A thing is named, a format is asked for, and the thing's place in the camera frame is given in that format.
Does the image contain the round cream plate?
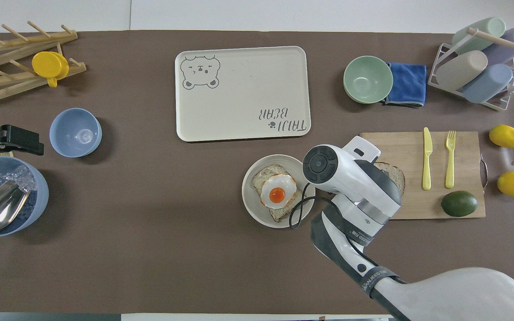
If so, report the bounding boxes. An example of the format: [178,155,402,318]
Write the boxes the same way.
[241,154,316,229]

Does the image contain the toast with fried egg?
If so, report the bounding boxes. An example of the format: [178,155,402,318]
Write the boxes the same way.
[252,164,305,222]

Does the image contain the fried egg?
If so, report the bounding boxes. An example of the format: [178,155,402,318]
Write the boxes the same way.
[260,173,298,210]

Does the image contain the cream tray with bear print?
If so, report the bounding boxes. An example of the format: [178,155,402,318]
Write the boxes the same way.
[175,46,312,143]

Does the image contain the green bowl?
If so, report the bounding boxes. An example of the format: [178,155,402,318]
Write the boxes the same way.
[343,55,394,105]

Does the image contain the plain bread slice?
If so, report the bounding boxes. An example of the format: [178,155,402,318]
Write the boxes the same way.
[373,162,406,197]

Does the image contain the blue cloth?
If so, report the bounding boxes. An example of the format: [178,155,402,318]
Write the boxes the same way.
[383,62,428,108]

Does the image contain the yellow plastic knife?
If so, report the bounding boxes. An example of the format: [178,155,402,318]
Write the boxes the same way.
[422,127,434,191]

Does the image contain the small blue bowl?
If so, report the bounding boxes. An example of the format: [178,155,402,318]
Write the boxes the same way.
[49,107,103,158]

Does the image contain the yellow plastic fork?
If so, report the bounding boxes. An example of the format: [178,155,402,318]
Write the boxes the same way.
[445,130,457,189]

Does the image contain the green avocado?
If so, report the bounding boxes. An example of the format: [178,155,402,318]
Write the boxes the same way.
[441,191,479,218]

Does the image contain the wooden cutting board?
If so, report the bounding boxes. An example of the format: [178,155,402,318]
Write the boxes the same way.
[359,131,489,220]

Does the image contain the large blue bucket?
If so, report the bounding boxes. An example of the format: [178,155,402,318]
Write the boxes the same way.
[0,156,50,237]

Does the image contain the beige plastic cup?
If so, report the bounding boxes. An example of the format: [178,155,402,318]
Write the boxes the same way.
[436,50,489,92]

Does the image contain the clear ice cubes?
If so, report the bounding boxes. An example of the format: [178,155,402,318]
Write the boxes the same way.
[0,165,37,193]

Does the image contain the black clamp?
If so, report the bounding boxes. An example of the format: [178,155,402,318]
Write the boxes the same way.
[0,117,45,161]

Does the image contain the blue plastic cup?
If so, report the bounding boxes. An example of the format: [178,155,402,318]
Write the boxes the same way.
[461,63,514,104]

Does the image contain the green plastic cup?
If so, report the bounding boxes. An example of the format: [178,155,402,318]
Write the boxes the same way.
[452,16,506,55]

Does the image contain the wooden dish rack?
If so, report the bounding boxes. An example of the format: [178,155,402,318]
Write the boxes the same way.
[0,20,87,104]

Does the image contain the purple plastic cup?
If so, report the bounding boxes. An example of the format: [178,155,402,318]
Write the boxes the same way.
[481,25,514,66]

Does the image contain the black cable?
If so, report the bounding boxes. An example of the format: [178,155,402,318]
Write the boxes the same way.
[289,195,334,230]

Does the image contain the yellow cup with handle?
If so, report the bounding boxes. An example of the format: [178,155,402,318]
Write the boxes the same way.
[31,50,70,88]

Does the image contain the white wire cup rack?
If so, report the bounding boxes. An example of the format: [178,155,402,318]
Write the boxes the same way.
[427,27,514,112]

